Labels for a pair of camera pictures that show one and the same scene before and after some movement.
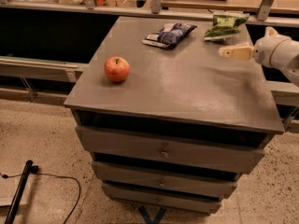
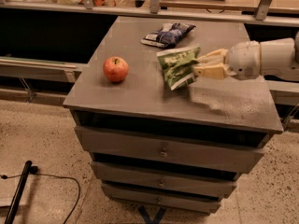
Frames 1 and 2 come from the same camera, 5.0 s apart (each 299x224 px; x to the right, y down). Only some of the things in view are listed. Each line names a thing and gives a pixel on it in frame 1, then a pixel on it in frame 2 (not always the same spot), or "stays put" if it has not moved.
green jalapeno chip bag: [223, 27] to [177, 64]
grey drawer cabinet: [184, 123] stays put
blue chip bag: [170, 35] stays put
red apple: [117, 69] stays put
